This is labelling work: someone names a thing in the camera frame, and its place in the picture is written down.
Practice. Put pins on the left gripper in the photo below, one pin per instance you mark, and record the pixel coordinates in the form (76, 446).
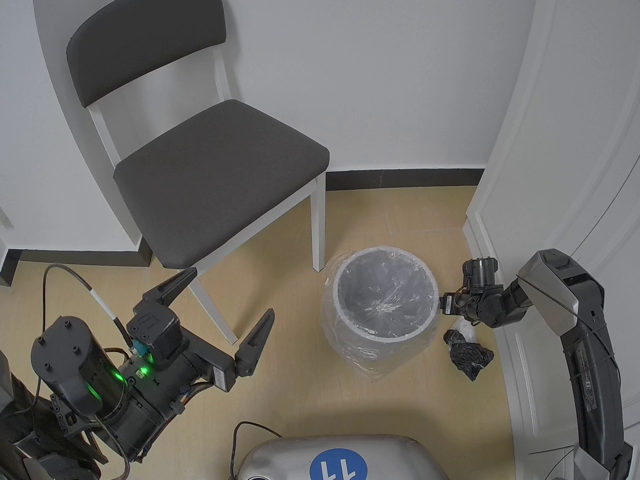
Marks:
(210, 363)

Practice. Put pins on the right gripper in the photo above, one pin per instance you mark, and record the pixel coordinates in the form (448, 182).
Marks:
(455, 304)

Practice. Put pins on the clear printed wrapper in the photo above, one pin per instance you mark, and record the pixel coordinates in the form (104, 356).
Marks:
(462, 329)

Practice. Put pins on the black plastic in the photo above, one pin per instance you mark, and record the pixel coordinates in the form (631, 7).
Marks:
(470, 358)

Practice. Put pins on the clear plastic bag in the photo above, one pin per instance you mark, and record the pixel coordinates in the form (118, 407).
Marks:
(332, 328)

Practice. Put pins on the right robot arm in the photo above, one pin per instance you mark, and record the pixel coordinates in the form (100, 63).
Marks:
(555, 288)

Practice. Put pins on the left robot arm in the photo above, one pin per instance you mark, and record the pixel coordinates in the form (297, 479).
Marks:
(70, 368)

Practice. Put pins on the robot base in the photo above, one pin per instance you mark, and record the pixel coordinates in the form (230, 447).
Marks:
(300, 455)

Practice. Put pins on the white trash bin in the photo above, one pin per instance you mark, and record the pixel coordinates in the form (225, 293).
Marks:
(400, 353)

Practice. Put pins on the grey padded white chair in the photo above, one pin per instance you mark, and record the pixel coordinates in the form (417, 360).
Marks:
(215, 183)

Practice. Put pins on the white wardrobe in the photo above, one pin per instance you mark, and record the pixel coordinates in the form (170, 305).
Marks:
(560, 118)

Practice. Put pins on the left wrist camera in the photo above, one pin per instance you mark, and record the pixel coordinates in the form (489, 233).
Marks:
(155, 340)

